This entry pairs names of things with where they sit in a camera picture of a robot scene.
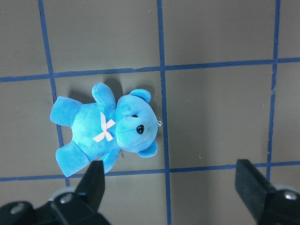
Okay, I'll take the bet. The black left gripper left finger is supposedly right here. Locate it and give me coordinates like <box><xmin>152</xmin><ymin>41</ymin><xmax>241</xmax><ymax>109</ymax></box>
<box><xmin>0</xmin><ymin>161</ymin><xmax>110</xmax><ymax>225</ymax></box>

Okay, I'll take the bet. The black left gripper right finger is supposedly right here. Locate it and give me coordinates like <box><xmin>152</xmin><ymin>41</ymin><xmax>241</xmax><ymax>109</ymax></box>
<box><xmin>235</xmin><ymin>159</ymin><xmax>300</xmax><ymax>225</ymax></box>

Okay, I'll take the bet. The blue teddy bear plush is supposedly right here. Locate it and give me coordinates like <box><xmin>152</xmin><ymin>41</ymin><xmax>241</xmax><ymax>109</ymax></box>
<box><xmin>50</xmin><ymin>83</ymin><xmax>161</xmax><ymax>177</ymax></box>

